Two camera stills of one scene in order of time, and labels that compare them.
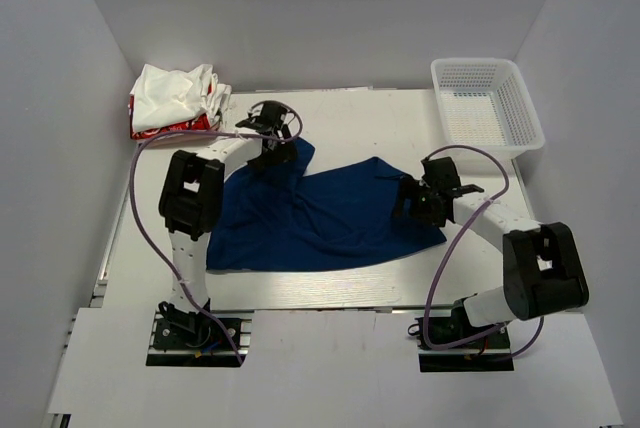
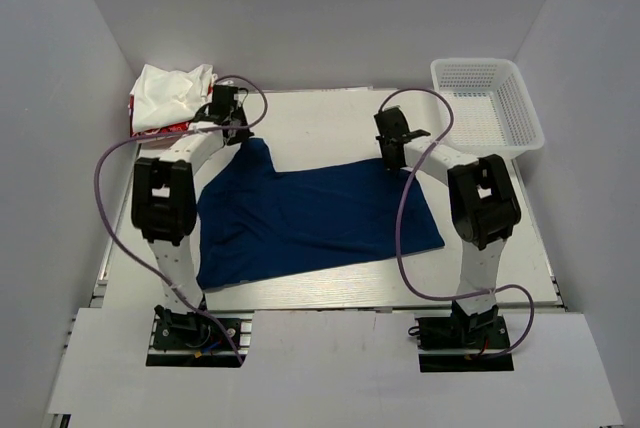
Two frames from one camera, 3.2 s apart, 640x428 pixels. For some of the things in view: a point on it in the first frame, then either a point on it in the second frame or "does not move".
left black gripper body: [282, 152] -> [240, 117]
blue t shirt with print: [284, 218] does not move
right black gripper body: [423, 209] -> [390, 165]
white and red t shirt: [170, 101] does not move
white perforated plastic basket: [484, 103] does not move
